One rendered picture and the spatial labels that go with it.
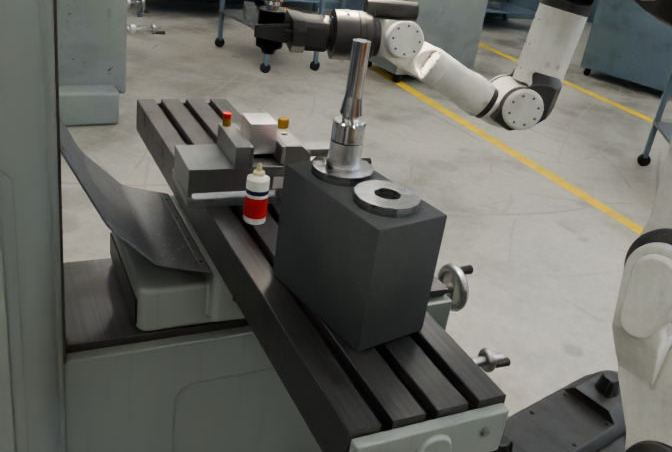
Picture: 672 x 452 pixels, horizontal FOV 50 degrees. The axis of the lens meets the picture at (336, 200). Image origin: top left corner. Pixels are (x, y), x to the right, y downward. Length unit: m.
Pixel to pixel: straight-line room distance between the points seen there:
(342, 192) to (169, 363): 0.54
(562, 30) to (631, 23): 5.87
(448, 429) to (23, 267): 0.64
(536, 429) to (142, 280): 0.78
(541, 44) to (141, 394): 0.96
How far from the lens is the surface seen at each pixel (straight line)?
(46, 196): 1.13
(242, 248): 1.19
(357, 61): 0.97
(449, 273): 1.79
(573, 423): 1.54
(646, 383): 1.29
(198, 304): 1.32
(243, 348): 1.40
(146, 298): 1.29
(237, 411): 1.51
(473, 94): 1.37
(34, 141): 1.08
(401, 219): 0.93
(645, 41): 7.21
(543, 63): 1.39
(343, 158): 1.00
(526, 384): 2.62
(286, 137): 1.37
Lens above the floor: 1.50
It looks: 25 degrees down
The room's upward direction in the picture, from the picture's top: 8 degrees clockwise
